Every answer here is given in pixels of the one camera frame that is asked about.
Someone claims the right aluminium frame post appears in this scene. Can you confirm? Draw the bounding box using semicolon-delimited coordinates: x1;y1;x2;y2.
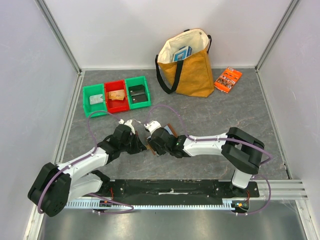
254;0;300;73

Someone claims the mustard tote bag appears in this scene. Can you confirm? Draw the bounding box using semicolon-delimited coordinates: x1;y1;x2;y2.
155;28;215;98

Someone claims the front aluminium rail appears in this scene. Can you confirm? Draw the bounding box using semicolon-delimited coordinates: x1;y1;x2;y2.
34;178;310;200

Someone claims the grey slotted cable duct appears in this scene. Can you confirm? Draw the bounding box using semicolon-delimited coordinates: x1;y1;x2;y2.
64;197;235;211

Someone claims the green plastic bin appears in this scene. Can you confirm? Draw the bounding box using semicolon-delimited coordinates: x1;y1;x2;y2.
82;83;107;118
124;76;151;110

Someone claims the blue box in bag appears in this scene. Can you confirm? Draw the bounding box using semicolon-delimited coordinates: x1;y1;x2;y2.
172;45;193;62

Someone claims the orange snack packet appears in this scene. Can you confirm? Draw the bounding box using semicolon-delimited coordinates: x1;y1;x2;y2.
214;67;243;94

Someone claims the right green plastic bin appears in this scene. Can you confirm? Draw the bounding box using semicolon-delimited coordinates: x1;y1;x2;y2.
124;76;151;110

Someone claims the black card stack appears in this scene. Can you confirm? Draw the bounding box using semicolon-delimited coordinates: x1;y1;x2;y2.
128;84;148;104

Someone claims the left green plastic bin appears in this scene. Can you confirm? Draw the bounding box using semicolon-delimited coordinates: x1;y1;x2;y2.
82;83;107;118

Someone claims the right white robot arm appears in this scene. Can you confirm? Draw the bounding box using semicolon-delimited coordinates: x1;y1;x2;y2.
147;127;265;197

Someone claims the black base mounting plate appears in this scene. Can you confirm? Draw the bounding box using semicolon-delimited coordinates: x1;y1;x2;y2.
96;179;260;205

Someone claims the aluminium frame post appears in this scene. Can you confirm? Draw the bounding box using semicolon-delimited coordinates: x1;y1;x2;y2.
254;0;300;73
35;0;82;74

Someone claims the brown leather card holder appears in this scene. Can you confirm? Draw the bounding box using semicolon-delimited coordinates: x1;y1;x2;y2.
146;122;179;156

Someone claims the left aluminium frame post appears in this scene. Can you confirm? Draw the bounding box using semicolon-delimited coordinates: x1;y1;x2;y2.
35;0;82;74

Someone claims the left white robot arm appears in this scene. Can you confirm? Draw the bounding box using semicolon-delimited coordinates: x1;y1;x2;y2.
27;120;146;217

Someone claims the red plastic bin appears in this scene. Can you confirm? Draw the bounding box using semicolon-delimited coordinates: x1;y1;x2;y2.
103;79;130;113

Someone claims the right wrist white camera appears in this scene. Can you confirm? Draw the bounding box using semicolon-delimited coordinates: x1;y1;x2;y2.
144;120;162;135

